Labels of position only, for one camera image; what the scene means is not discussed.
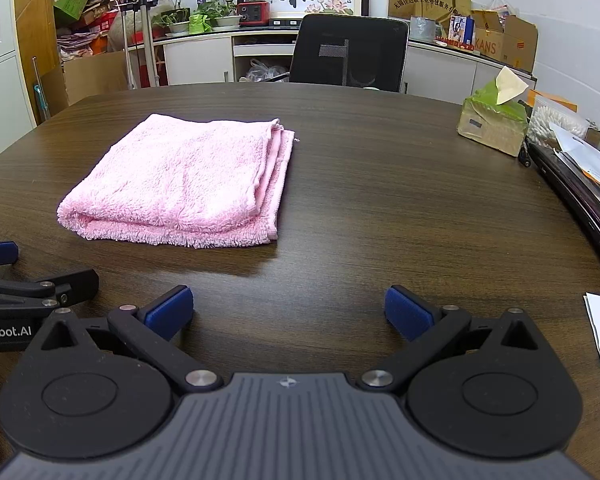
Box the orange box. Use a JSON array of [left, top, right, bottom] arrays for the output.
[[530, 89, 578, 113]]

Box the clear plastic bag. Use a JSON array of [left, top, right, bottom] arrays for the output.
[[245, 58, 292, 83]]

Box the brown wooden wall unit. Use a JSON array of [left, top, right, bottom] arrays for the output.
[[12, 0, 121, 121]]

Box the small plant in white bowl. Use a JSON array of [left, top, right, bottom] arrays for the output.
[[197, 0, 242, 28], [152, 12, 193, 37]]

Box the green tissue box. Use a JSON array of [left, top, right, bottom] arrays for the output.
[[456, 66, 531, 157]]

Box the white low cabinet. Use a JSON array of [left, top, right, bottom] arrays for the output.
[[145, 22, 538, 98]]

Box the pink towel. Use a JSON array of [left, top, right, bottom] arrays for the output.
[[56, 112, 297, 250]]

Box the clear cotton swab box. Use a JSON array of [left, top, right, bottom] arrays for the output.
[[526, 96, 600, 150]]

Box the stack of white papers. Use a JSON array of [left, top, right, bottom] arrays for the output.
[[550, 122, 600, 196]]

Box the dark wooden tray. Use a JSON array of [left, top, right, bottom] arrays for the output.
[[527, 140, 600, 286]]

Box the yellow printed cardboard box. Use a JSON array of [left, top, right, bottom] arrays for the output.
[[471, 9, 539, 73]]

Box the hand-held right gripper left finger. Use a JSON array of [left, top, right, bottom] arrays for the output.
[[26, 285, 224, 395]]

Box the black office chair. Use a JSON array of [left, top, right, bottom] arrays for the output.
[[289, 13, 410, 93]]

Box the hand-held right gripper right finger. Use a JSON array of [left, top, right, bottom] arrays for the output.
[[358, 284, 556, 392]]

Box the large brown cardboard box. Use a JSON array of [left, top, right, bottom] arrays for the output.
[[40, 50, 131, 107]]

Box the blue white product box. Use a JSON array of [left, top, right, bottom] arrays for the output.
[[447, 15, 476, 51]]

